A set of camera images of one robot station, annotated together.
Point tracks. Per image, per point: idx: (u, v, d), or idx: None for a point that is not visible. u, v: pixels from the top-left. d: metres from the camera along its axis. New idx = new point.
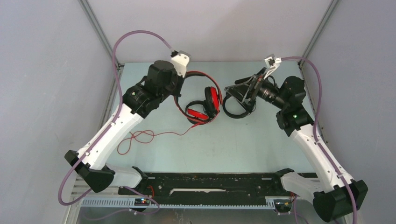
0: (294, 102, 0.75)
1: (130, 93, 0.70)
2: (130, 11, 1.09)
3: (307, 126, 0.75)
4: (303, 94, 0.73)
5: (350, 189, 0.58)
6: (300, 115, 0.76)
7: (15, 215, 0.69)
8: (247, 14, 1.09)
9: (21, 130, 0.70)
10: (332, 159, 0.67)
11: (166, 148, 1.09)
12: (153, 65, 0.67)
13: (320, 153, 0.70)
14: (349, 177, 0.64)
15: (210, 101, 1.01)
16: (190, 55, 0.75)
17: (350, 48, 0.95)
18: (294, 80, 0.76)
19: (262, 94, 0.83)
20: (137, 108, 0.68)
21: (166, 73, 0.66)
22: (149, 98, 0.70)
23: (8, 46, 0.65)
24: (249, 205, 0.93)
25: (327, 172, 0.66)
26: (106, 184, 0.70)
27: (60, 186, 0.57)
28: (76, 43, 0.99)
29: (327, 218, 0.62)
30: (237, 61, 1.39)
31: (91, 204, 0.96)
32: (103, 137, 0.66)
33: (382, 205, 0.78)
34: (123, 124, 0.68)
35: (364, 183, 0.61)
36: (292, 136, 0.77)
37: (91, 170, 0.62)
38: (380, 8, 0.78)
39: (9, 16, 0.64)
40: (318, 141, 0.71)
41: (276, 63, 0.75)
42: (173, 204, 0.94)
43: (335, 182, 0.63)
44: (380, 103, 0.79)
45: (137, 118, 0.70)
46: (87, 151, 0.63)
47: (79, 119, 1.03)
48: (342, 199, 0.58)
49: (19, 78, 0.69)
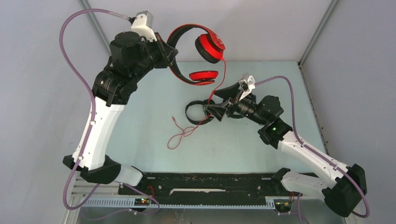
0: (274, 118, 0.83)
1: (99, 82, 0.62)
2: (130, 11, 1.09)
3: (288, 134, 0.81)
4: (281, 111, 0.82)
5: (350, 178, 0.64)
6: (279, 126, 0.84)
7: (15, 215, 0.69)
8: (246, 14, 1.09)
9: (21, 129, 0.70)
10: (324, 156, 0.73)
11: (166, 148, 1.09)
12: (113, 42, 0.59)
13: (310, 152, 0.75)
14: (344, 165, 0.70)
15: (206, 53, 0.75)
16: (146, 12, 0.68)
17: (350, 48, 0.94)
18: (268, 99, 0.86)
19: (241, 110, 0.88)
20: (111, 99, 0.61)
21: (129, 46, 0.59)
22: (121, 83, 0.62)
23: (8, 46, 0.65)
24: (249, 205, 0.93)
25: (323, 169, 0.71)
26: (113, 177, 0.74)
27: (64, 193, 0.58)
28: (75, 43, 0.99)
29: (345, 213, 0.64)
30: (237, 61, 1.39)
31: (92, 204, 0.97)
32: (90, 137, 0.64)
33: (381, 205, 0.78)
34: (103, 119, 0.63)
35: (359, 167, 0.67)
36: (279, 148, 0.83)
37: (90, 171, 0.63)
38: (379, 9, 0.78)
39: (8, 16, 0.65)
40: (304, 143, 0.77)
41: (251, 88, 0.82)
42: (173, 204, 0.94)
43: (335, 175, 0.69)
44: (380, 103, 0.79)
45: (117, 108, 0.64)
46: (80, 156, 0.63)
47: (79, 119, 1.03)
48: (349, 189, 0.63)
49: (19, 78, 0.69)
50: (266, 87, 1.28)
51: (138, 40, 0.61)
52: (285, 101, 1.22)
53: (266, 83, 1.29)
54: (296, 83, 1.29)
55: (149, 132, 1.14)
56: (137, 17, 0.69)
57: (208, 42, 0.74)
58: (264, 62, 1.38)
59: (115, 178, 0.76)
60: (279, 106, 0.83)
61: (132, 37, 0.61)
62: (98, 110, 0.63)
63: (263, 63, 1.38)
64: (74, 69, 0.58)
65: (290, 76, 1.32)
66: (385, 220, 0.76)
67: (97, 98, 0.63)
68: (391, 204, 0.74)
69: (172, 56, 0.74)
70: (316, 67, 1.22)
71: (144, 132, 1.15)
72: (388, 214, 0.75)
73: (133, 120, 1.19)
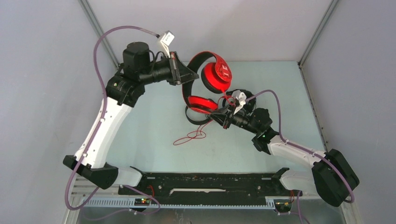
0: (264, 129, 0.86)
1: (111, 85, 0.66)
2: (131, 11, 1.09)
3: (275, 137, 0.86)
4: (269, 122, 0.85)
5: (328, 161, 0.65)
6: (268, 134, 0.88)
7: (14, 216, 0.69)
8: (247, 15, 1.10)
9: (22, 130, 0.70)
10: (303, 147, 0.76)
11: (166, 148, 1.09)
12: (125, 49, 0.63)
13: (293, 147, 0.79)
14: (322, 152, 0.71)
15: (208, 83, 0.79)
16: (170, 32, 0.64)
17: (350, 47, 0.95)
18: (258, 110, 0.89)
19: (236, 122, 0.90)
20: (122, 99, 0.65)
21: (141, 55, 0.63)
22: (132, 87, 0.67)
23: (9, 46, 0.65)
24: (249, 205, 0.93)
25: (303, 157, 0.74)
26: (111, 181, 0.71)
27: (67, 190, 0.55)
28: (76, 43, 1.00)
29: (337, 202, 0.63)
30: (237, 61, 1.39)
31: (92, 204, 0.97)
32: (97, 134, 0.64)
33: (380, 205, 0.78)
34: (113, 118, 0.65)
35: (336, 151, 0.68)
36: (272, 153, 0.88)
37: (93, 170, 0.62)
38: (379, 9, 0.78)
39: (9, 16, 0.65)
40: (286, 141, 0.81)
41: (243, 104, 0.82)
42: (173, 204, 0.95)
43: (313, 160, 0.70)
44: (380, 103, 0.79)
45: (126, 108, 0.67)
46: (84, 152, 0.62)
47: (78, 118, 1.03)
48: (328, 172, 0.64)
49: (19, 78, 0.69)
50: (266, 87, 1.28)
51: (148, 49, 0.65)
52: (285, 101, 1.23)
53: (265, 83, 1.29)
54: (296, 83, 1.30)
55: (149, 132, 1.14)
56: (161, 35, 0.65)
57: (213, 74, 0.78)
58: (263, 63, 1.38)
59: (113, 183, 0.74)
60: (269, 117, 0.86)
61: (143, 45, 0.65)
62: (109, 108, 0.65)
63: (263, 63, 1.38)
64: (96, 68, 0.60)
65: (290, 76, 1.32)
66: (385, 220, 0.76)
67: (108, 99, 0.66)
68: (391, 204, 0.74)
69: (187, 77, 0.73)
70: (317, 67, 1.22)
71: (143, 131, 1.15)
72: (388, 213, 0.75)
73: (133, 120, 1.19)
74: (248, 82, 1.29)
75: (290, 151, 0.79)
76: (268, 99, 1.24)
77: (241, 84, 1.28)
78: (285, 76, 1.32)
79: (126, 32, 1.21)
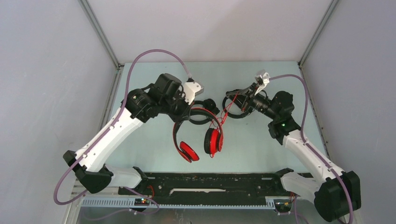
0: (284, 114, 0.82)
1: (131, 96, 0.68)
2: (131, 11, 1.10)
3: (295, 131, 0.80)
4: (290, 107, 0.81)
5: (341, 181, 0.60)
6: (288, 124, 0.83)
7: (14, 217, 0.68)
8: (247, 15, 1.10)
9: (21, 129, 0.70)
10: (321, 156, 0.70)
11: (167, 149, 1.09)
12: (164, 75, 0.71)
13: (310, 151, 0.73)
14: (340, 169, 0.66)
15: (208, 142, 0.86)
16: (202, 87, 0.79)
17: (350, 47, 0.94)
18: (281, 94, 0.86)
19: (255, 105, 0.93)
20: (137, 113, 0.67)
21: (173, 85, 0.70)
22: (149, 104, 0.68)
23: (9, 46, 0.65)
24: (249, 205, 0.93)
25: (317, 167, 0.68)
26: (104, 186, 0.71)
27: (56, 187, 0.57)
28: (76, 44, 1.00)
29: (330, 217, 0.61)
30: (237, 61, 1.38)
31: (91, 204, 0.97)
32: (102, 140, 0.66)
33: (379, 205, 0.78)
34: (122, 128, 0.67)
35: (355, 174, 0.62)
36: (284, 144, 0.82)
37: (87, 172, 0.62)
38: (379, 8, 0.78)
39: (10, 17, 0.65)
40: (306, 141, 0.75)
41: (265, 83, 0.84)
42: (173, 204, 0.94)
43: (326, 174, 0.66)
44: (379, 103, 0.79)
45: (137, 122, 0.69)
46: (84, 153, 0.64)
47: (78, 118, 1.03)
48: (336, 192, 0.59)
49: (19, 78, 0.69)
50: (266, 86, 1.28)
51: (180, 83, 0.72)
52: None
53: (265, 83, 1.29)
54: (296, 83, 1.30)
55: (149, 133, 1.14)
56: (194, 82, 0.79)
57: (216, 138, 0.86)
58: (263, 62, 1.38)
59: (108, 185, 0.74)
60: (292, 103, 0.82)
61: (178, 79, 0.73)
62: (121, 118, 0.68)
63: (263, 63, 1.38)
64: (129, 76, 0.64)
65: (290, 76, 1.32)
66: (385, 220, 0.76)
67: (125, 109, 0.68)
68: (392, 205, 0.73)
69: None
70: (316, 67, 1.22)
71: (143, 131, 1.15)
72: (388, 213, 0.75)
73: None
74: (247, 82, 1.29)
75: (306, 154, 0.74)
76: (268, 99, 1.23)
77: (240, 84, 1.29)
78: (285, 76, 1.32)
79: (126, 32, 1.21)
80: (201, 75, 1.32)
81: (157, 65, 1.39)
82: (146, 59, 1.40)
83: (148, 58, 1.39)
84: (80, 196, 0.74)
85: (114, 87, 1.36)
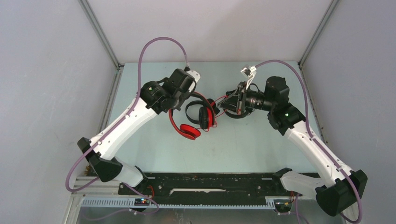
0: (280, 98, 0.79)
1: (147, 88, 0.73)
2: (131, 11, 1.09)
3: (300, 123, 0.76)
4: (286, 89, 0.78)
5: (351, 182, 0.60)
6: (291, 113, 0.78)
7: (13, 217, 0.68)
8: (247, 15, 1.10)
9: (21, 129, 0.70)
10: (330, 155, 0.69)
11: (167, 149, 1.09)
12: (178, 70, 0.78)
13: (317, 148, 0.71)
14: (348, 169, 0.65)
15: (206, 119, 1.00)
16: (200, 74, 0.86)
17: (349, 47, 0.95)
18: (273, 80, 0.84)
19: (250, 103, 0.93)
20: (152, 104, 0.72)
21: (187, 80, 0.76)
22: (164, 95, 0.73)
23: (8, 45, 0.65)
24: (249, 205, 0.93)
25: (326, 167, 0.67)
26: (114, 176, 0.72)
27: (70, 171, 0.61)
28: (76, 43, 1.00)
29: (333, 212, 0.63)
30: (237, 61, 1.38)
31: (91, 204, 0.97)
32: (116, 128, 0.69)
33: (380, 205, 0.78)
34: (137, 117, 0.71)
35: (363, 173, 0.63)
36: (286, 135, 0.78)
37: (101, 160, 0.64)
38: (379, 8, 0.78)
39: (10, 16, 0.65)
40: (313, 137, 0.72)
41: (253, 71, 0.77)
42: (173, 204, 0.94)
43: (335, 175, 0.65)
44: (379, 103, 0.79)
45: (152, 113, 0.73)
46: (99, 140, 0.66)
47: (78, 118, 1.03)
48: (345, 192, 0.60)
49: (19, 77, 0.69)
50: None
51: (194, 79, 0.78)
52: None
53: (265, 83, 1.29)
54: (296, 83, 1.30)
55: (149, 133, 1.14)
56: (191, 71, 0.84)
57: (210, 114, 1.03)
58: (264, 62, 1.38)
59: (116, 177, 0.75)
60: (286, 86, 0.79)
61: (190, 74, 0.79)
62: (136, 108, 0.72)
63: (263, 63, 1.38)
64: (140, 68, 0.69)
65: (290, 76, 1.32)
66: (384, 220, 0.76)
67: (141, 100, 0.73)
68: (392, 205, 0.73)
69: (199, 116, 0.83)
70: (316, 67, 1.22)
71: (143, 131, 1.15)
72: (388, 213, 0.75)
73: None
74: None
75: (312, 150, 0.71)
76: None
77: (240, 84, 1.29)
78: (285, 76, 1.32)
79: (126, 32, 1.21)
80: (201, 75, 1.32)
81: (157, 65, 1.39)
82: (146, 59, 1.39)
83: (148, 59, 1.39)
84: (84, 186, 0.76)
85: (114, 87, 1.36)
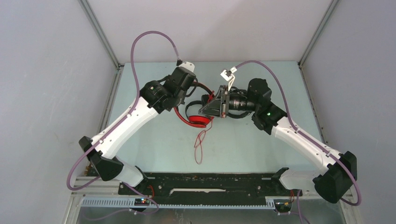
0: (264, 100, 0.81)
1: (148, 87, 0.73)
2: (130, 11, 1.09)
3: (282, 120, 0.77)
4: (268, 91, 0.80)
5: (342, 164, 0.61)
6: (273, 112, 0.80)
7: (13, 216, 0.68)
8: (247, 15, 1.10)
9: (21, 129, 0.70)
10: (317, 142, 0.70)
11: (167, 148, 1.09)
12: (180, 68, 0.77)
13: (305, 139, 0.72)
14: (337, 152, 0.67)
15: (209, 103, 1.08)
16: (194, 63, 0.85)
17: (349, 47, 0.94)
18: (255, 82, 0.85)
19: (233, 105, 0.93)
20: (154, 103, 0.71)
21: (189, 77, 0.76)
22: (166, 94, 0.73)
23: (8, 45, 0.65)
24: (249, 205, 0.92)
25: (315, 155, 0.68)
26: (116, 175, 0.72)
27: (72, 169, 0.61)
28: (76, 43, 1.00)
29: (334, 199, 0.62)
30: (237, 61, 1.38)
31: (91, 204, 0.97)
32: (118, 128, 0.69)
33: (380, 205, 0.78)
34: (138, 116, 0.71)
35: (352, 154, 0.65)
36: (272, 134, 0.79)
37: (102, 158, 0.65)
38: (379, 8, 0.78)
39: (10, 17, 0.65)
40: (298, 129, 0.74)
41: (234, 72, 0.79)
42: (173, 204, 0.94)
43: (327, 161, 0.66)
44: (380, 103, 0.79)
45: (153, 112, 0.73)
46: (101, 139, 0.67)
47: (78, 118, 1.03)
48: (340, 176, 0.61)
49: (19, 78, 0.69)
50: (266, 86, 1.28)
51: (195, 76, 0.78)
52: (285, 101, 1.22)
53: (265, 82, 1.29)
54: (296, 83, 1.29)
55: (149, 133, 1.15)
56: (185, 62, 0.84)
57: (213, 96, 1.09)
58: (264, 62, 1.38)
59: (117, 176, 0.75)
60: (268, 87, 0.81)
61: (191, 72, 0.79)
62: (137, 107, 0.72)
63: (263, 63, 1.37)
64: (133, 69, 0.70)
65: (291, 76, 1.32)
66: (384, 221, 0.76)
67: (141, 100, 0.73)
68: (392, 206, 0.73)
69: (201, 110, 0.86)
70: (316, 67, 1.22)
71: (143, 131, 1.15)
72: (388, 214, 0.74)
73: None
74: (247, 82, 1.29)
75: (299, 142, 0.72)
76: None
77: (240, 84, 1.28)
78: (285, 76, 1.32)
79: (126, 32, 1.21)
80: (201, 76, 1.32)
81: (157, 65, 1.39)
82: (146, 59, 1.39)
83: (148, 59, 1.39)
84: (85, 185, 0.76)
85: (114, 87, 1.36)
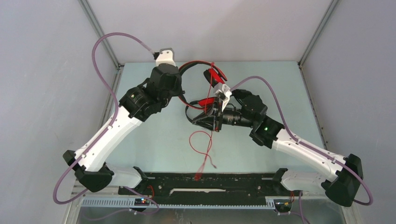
0: (261, 117, 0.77)
1: (129, 95, 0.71)
2: (130, 11, 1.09)
3: (282, 132, 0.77)
4: (265, 108, 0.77)
5: (350, 170, 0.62)
6: (270, 126, 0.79)
7: (12, 216, 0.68)
8: (247, 14, 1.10)
9: (21, 129, 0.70)
10: (320, 150, 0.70)
11: (167, 149, 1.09)
12: (156, 67, 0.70)
13: (308, 149, 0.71)
14: (341, 157, 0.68)
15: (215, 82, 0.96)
16: (171, 49, 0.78)
17: (349, 47, 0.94)
18: (250, 100, 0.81)
19: (227, 120, 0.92)
20: (135, 113, 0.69)
21: (167, 76, 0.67)
22: (147, 101, 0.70)
23: (8, 45, 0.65)
24: (249, 205, 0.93)
25: (322, 164, 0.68)
26: (105, 185, 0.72)
27: (55, 187, 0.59)
28: (76, 43, 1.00)
29: (349, 202, 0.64)
30: (237, 61, 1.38)
31: (91, 204, 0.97)
32: (100, 140, 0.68)
33: (380, 205, 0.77)
34: (120, 128, 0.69)
35: (357, 157, 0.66)
36: (274, 147, 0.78)
37: (86, 172, 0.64)
38: (379, 8, 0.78)
39: (10, 16, 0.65)
40: (299, 140, 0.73)
41: (228, 95, 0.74)
42: (173, 204, 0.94)
43: (334, 168, 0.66)
44: (380, 102, 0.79)
45: (136, 121, 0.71)
46: (83, 154, 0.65)
47: (77, 118, 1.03)
48: (350, 182, 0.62)
49: (19, 77, 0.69)
50: (266, 86, 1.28)
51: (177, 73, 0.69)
52: (285, 101, 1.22)
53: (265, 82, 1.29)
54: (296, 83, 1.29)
55: (149, 133, 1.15)
56: (161, 52, 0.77)
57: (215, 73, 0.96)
58: (264, 62, 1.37)
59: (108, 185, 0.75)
60: (263, 105, 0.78)
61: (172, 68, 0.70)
62: (118, 117, 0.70)
63: (263, 63, 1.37)
64: (104, 81, 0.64)
65: (291, 76, 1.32)
66: (384, 221, 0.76)
67: (122, 108, 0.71)
68: (392, 206, 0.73)
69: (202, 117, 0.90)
70: (316, 67, 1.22)
71: (143, 131, 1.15)
72: (387, 214, 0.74)
73: None
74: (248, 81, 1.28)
75: (302, 153, 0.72)
76: (269, 99, 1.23)
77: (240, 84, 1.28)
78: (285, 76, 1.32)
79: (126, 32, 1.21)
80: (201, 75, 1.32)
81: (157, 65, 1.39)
82: (146, 59, 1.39)
83: (148, 59, 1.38)
84: (80, 194, 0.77)
85: (114, 87, 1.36)
